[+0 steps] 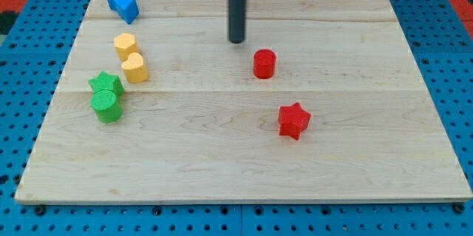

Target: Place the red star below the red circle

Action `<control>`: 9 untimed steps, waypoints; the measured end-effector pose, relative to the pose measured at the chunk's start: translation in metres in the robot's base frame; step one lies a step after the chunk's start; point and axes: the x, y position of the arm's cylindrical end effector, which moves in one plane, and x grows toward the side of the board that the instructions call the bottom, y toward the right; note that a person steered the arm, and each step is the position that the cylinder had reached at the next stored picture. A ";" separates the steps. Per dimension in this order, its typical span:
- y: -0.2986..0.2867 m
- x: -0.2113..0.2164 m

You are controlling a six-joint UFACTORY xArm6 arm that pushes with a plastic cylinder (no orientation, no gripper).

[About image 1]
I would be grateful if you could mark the wooden board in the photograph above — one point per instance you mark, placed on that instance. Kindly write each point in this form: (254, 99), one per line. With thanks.
(204, 129)

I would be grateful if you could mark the yellow pentagon block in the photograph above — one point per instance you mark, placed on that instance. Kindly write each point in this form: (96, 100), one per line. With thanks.
(125, 44)

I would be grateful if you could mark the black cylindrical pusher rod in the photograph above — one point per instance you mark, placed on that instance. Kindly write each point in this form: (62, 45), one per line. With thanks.
(237, 10)

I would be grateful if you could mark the red star block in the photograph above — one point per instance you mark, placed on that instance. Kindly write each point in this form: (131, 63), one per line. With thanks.
(293, 120)

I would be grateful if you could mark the red cylinder block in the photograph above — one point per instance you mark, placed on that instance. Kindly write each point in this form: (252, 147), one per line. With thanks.
(264, 63)

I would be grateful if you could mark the blue triangle block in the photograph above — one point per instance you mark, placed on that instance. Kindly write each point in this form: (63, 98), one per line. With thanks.
(127, 10)

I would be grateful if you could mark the yellow heart block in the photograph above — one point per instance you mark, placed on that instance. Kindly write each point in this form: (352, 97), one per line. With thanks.
(134, 68)

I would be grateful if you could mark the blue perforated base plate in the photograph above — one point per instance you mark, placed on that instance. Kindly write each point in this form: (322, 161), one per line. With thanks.
(35, 52)

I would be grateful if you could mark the green cylinder block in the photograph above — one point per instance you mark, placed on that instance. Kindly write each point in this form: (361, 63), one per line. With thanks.
(106, 106)

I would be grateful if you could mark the green star block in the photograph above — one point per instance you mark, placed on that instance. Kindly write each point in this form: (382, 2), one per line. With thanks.
(105, 81)

